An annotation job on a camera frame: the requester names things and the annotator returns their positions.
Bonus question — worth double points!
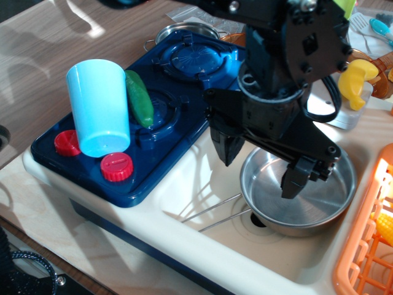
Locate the black device with screw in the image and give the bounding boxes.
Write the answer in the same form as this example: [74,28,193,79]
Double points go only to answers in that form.
[0,270,67,295]

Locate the lime green tray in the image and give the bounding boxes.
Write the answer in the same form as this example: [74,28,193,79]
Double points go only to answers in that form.
[333,0,357,20]

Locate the teal handled utensil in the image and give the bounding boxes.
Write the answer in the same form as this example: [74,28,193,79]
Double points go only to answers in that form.
[369,18,392,45]

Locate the steel pot behind stove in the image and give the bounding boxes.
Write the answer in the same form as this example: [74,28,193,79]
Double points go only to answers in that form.
[143,22,230,52]

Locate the light blue plastic cup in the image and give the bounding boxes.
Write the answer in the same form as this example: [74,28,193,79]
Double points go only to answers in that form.
[66,59,131,158]

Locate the grey toy faucet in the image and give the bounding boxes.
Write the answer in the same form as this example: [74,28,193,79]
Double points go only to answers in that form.
[307,80,373,130]

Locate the cream toy sink unit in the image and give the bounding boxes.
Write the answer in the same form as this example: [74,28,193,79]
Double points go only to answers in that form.
[23,98,392,294]

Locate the yellow toy corn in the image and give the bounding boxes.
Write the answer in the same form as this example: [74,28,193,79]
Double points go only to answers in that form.
[370,213,393,246]

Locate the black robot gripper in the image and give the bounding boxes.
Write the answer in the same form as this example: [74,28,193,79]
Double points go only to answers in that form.
[203,88,341,199]

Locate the steel frying pan wire handle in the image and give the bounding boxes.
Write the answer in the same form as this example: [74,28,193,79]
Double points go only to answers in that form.
[179,144,357,240]

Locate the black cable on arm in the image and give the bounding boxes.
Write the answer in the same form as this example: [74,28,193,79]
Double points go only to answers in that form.
[303,75,343,123]

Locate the red stove knob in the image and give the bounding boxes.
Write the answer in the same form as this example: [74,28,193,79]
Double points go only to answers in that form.
[100,152,134,182]
[54,130,81,157]

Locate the white plastic spatula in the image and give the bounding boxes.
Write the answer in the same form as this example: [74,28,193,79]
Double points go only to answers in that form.
[349,12,389,53]

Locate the green toy cucumber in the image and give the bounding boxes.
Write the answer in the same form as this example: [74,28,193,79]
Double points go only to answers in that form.
[125,70,154,128]

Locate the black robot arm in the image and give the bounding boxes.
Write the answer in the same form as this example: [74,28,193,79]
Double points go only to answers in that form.
[194,1,352,199]

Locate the black braided cable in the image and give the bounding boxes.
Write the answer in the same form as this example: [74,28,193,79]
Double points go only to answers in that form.
[10,250,58,295]

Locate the red stove knob right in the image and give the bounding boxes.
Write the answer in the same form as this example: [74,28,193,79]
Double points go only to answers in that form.
[100,152,134,182]

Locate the orange dish rack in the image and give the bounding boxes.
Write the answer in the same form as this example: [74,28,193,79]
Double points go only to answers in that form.
[333,144,392,294]

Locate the amber transparent cup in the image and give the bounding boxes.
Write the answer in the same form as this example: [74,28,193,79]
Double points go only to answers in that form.
[348,48,393,100]

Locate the dark blue toy stove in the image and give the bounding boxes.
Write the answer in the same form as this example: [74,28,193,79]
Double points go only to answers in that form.
[31,29,245,208]

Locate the red stove knob left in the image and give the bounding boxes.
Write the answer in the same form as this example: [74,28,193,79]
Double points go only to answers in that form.
[54,130,81,157]

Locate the yellow toy banana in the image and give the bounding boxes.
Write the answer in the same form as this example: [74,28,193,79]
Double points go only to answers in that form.
[338,59,379,111]

